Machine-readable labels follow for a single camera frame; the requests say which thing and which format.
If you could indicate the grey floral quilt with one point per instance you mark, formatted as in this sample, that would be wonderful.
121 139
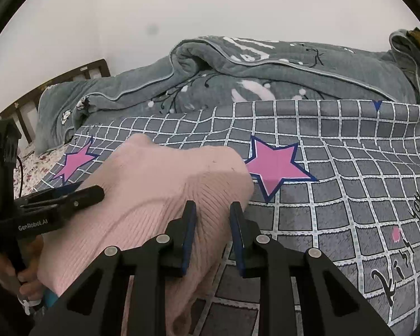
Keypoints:
283 73

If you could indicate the grey checkered star blanket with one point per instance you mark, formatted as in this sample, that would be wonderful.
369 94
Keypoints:
336 154

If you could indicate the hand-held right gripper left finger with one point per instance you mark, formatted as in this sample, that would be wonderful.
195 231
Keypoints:
189 231

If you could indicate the dark wooden bed headboard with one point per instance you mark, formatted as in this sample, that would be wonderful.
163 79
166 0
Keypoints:
56 84

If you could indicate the floral bed sheet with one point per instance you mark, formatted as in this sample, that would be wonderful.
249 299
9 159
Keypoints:
38 164

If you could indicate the pink knit sweater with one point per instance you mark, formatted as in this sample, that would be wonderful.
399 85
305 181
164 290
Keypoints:
154 189

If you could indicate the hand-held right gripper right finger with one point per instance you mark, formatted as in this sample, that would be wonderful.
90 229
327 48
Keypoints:
236 231

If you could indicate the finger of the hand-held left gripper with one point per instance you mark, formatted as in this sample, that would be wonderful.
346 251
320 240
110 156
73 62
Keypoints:
80 197
61 192

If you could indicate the person's left hand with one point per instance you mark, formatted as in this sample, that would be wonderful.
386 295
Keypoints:
31 283

